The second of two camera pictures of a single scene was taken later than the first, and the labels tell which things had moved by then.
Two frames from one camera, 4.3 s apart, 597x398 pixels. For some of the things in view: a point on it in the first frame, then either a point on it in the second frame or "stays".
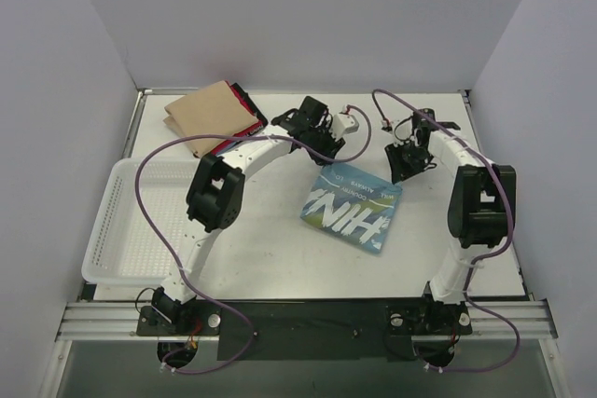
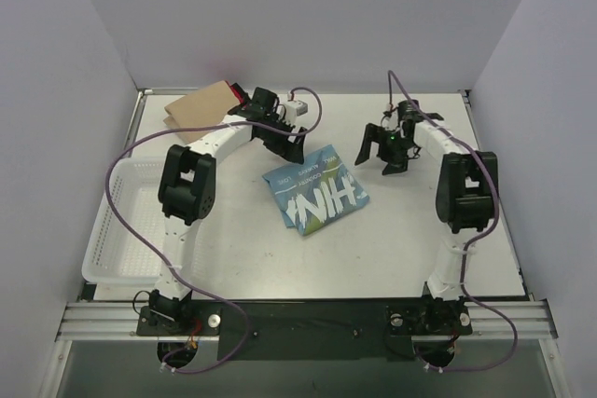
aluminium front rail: x=111 y=322 stays
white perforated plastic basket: x=126 y=247 stays
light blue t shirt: x=354 y=207 to x=317 y=191
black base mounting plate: x=308 y=331 stays
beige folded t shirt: x=215 y=111 stays
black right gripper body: x=408 y=156 to x=385 y=145
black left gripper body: x=322 y=142 to x=272 y=132
